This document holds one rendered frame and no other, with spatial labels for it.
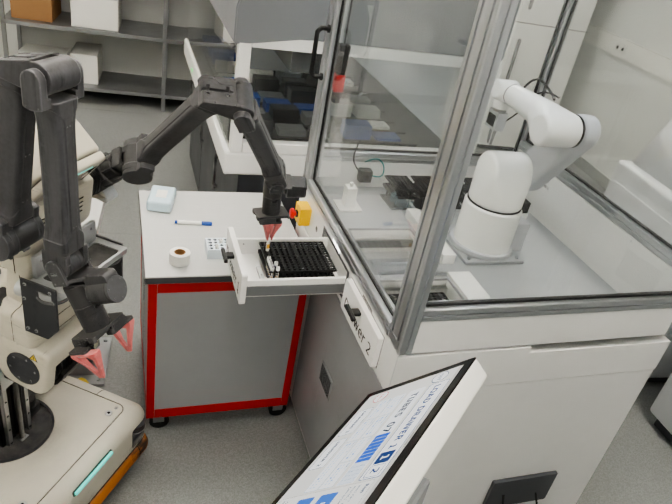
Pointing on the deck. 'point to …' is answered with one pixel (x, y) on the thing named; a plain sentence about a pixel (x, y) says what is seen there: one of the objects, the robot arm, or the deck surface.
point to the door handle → (316, 51)
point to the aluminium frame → (642, 315)
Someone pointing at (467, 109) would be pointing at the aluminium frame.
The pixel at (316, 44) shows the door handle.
